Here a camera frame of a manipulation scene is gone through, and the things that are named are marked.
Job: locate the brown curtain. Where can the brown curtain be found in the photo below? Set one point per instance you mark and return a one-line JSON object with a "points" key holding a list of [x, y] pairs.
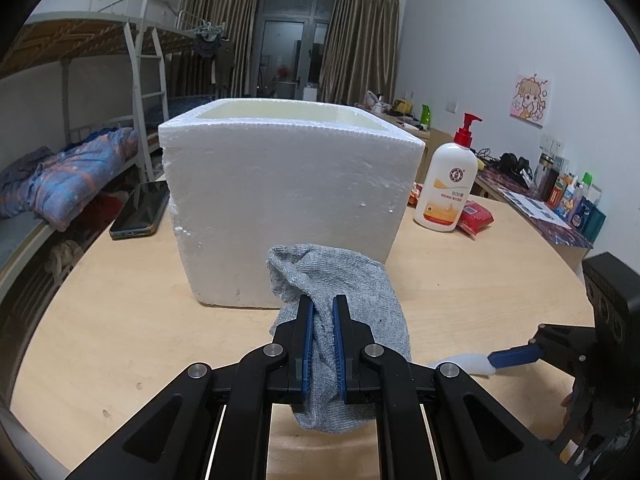
{"points": [[360, 40], [235, 35]]}

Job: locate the cartoon wall poster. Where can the cartoon wall poster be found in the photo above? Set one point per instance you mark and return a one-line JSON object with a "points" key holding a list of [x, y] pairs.
{"points": [[531, 100]]}

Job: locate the dark tumbler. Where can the dark tumbler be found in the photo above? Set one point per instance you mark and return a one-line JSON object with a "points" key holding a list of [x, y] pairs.
{"points": [[547, 177]]}

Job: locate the beige cloth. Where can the beige cloth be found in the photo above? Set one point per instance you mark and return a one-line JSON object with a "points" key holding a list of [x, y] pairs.
{"points": [[65, 255]]}

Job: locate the glass balcony door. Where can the glass balcony door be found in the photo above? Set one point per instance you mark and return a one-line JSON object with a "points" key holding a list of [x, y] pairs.
{"points": [[295, 35]]}

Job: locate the white wall switch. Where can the white wall switch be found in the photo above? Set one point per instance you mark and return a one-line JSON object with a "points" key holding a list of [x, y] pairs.
{"points": [[552, 145]]}

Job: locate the blue orange plaid blanket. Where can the blue orange plaid blanket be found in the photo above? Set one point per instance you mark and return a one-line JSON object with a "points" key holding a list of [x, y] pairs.
{"points": [[75, 175]]}

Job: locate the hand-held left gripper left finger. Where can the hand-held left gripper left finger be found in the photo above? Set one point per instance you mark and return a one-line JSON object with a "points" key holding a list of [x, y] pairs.
{"points": [[307, 360]]}

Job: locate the yellow box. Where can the yellow box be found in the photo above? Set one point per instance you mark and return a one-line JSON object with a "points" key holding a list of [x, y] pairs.
{"points": [[402, 106]]}

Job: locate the desk with patterned cloth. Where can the desk with patterned cloth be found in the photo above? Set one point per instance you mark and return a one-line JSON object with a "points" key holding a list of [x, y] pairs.
{"points": [[560, 232]]}

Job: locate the white wall socket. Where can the white wall socket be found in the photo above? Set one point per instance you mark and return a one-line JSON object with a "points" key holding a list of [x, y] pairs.
{"points": [[450, 106]]}

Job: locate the yellow cloth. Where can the yellow cloth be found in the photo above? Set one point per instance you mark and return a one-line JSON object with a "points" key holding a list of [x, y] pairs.
{"points": [[480, 163]]}

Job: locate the grey sock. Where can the grey sock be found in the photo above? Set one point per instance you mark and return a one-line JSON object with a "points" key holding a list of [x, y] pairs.
{"points": [[360, 285]]}

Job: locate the white foam box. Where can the white foam box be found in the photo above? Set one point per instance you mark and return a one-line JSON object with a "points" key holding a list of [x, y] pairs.
{"points": [[280, 185]]}

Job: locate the black headphones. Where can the black headphones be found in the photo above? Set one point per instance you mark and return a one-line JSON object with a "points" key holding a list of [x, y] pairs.
{"points": [[512, 162]]}

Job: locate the hanging dark clothes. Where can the hanging dark clothes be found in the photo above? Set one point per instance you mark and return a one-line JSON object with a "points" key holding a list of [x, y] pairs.
{"points": [[215, 50]]}

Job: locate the printed paper sheet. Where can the printed paper sheet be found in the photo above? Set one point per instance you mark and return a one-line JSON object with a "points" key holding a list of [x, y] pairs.
{"points": [[530, 205]]}

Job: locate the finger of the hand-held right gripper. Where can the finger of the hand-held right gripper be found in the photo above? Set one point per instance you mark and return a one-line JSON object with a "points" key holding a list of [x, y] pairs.
{"points": [[515, 357]]}

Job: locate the red clothes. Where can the red clothes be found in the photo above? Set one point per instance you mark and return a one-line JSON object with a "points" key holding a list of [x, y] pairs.
{"points": [[105, 207]]}

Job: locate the grey mattress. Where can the grey mattress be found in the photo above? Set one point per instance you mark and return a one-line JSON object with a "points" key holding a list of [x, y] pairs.
{"points": [[20, 240]]}

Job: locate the white metal bunk bed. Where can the white metal bunk bed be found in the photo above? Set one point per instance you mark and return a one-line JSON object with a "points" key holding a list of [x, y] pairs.
{"points": [[185, 20], [135, 60]]}

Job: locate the black smartphone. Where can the black smartphone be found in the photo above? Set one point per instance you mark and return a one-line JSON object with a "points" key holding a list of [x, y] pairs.
{"points": [[140, 207]]}

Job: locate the wooden desk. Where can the wooden desk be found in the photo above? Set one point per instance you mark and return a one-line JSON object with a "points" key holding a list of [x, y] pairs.
{"points": [[435, 137]]}

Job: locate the teal box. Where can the teal box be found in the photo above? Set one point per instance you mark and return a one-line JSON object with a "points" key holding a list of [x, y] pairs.
{"points": [[595, 220]]}

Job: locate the orange snack packet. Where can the orange snack packet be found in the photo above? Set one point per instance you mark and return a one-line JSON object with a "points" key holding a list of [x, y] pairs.
{"points": [[415, 194]]}

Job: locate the lotion bottle with red pump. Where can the lotion bottle with red pump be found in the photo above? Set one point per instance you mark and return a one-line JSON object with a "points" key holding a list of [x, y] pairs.
{"points": [[445, 185]]}

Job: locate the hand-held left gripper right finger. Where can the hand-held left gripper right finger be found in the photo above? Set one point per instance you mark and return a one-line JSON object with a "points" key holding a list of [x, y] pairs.
{"points": [[340, 360]]}

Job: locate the white bottle with green cap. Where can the white bottle with green cap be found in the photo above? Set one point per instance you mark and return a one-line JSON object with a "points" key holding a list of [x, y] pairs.
{"points": [[584, 190]]}

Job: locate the red packet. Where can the red packet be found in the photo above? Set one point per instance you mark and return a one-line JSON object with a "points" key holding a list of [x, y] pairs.
{"points": [[477, 217]]}

